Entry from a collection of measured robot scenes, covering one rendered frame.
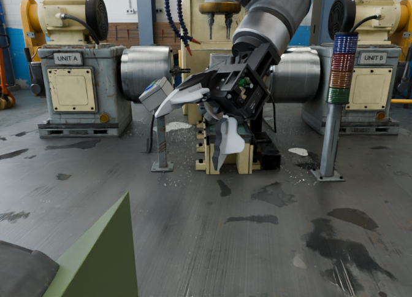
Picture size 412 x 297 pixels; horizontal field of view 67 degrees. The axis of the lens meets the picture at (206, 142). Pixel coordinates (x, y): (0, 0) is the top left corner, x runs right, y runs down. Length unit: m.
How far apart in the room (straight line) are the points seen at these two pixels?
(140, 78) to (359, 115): 0.93
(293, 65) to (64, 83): 0.92
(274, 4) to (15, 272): 0.49
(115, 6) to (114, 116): 5.77
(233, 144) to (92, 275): 0.33
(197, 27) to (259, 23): 1.11
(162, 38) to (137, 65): 5.17
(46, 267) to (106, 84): 1.09
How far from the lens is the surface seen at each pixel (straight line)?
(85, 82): 1.35
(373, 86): 1.46
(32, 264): 0.30
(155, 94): 0.88
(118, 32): 6.78
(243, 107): 0.48
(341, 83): 0.93
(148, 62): 1.32
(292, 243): 0.71
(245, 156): 0.96
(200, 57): 1.51
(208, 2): 1.38
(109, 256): 0.28
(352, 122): 1.47
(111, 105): 1.35
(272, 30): 0.54
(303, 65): 1.37
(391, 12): 1.50
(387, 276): 0.70
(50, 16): 1.41
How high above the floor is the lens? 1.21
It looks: 19 degrees down
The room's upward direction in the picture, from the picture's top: straight up
